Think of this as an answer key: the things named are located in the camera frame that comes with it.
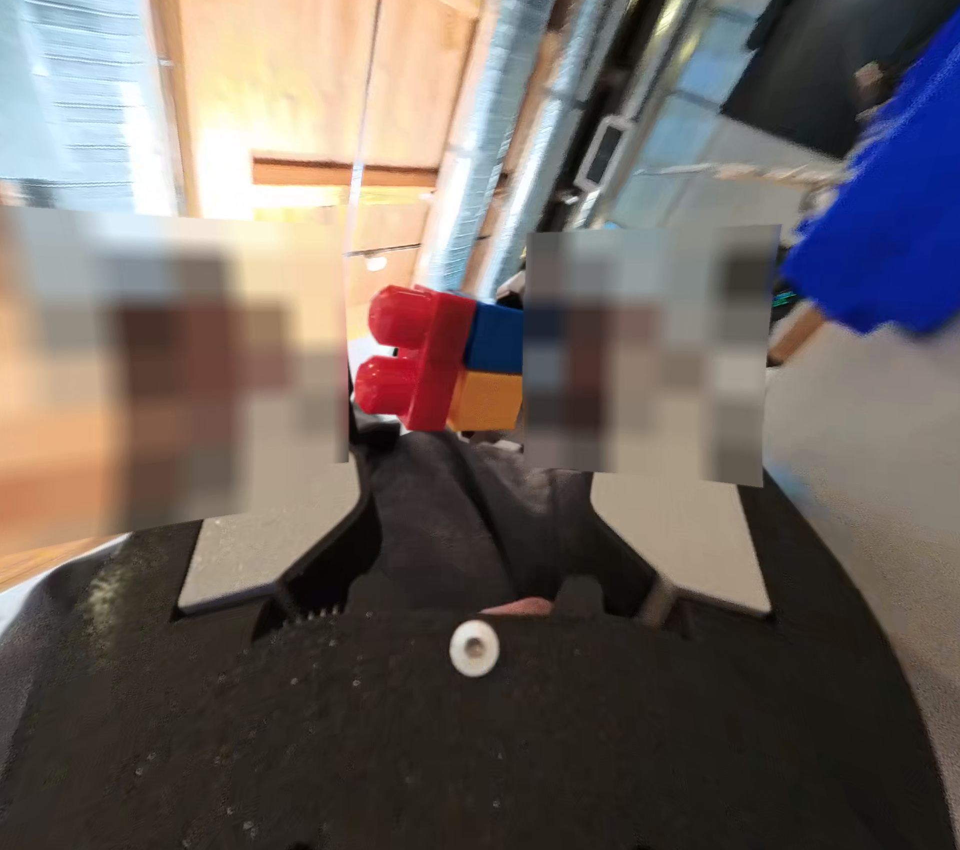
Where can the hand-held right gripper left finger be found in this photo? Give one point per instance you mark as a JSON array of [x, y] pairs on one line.
[[255, 550]]

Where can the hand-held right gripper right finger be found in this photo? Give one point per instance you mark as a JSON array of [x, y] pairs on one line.
[[690, 543]]

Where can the yellow toy block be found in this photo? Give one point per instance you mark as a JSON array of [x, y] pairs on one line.
[[491, 400]]

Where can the red two-stud block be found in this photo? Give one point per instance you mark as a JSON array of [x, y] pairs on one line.
[[439, 363]]

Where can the blue toy block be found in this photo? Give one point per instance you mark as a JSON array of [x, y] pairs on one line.
[[499, 336]]

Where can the blue plastic bin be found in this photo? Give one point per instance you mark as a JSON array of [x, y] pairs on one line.
[[885, 228]]

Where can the grey desk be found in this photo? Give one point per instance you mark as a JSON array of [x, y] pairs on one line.
[[862, 490]]

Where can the wood-edged side table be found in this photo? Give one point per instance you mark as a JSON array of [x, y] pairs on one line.
[[795, 336]]

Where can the ceiling spot lamp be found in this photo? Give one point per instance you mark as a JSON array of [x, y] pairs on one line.
[[376, 261]]

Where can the large black screen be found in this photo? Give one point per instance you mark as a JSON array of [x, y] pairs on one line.
[[825, 40]]

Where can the metal ceiling pipe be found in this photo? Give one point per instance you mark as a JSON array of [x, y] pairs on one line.
[[371, 40]]

